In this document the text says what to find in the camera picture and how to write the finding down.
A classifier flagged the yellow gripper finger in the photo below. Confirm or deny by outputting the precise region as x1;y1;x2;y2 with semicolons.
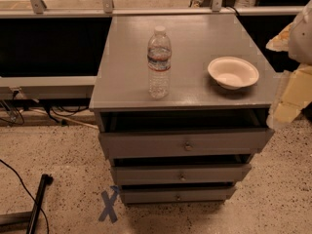
265;23;293;52
273;64;312;124

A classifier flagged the grey drawer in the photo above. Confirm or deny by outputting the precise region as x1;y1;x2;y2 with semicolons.
111;164;252;185
120;186;236;204
99;128;274;160

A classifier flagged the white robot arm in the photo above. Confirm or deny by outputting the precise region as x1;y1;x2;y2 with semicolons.
266;1;312;130

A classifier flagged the grey wooden drawer cabinet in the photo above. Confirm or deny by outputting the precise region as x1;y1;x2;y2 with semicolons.
90;15;278;192

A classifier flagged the grey bottom drawer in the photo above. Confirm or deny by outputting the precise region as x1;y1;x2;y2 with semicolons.
120;186;236;204

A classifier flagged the grey top drawer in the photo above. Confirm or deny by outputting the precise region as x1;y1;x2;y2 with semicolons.
99;128;274;160

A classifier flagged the white paper bowl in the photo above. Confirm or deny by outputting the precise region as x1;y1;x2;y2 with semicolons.
208;57;259;90

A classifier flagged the clear plastic water bottle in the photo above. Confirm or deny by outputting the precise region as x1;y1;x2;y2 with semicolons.
147;25;172;98

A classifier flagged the blue tape cross mark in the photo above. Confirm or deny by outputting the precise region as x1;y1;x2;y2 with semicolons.
98;185;119;223

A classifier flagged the black metal stand leg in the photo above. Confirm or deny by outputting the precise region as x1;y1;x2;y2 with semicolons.
0;174;54;234

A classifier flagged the grey metal railing frame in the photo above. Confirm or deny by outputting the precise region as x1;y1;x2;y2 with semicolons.
0;0;312;100

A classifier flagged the bundle of cables under rail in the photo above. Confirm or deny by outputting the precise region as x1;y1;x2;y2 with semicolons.
0;88;98;130

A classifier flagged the black floor cable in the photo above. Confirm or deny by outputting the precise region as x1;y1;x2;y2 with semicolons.
0;159;51;234

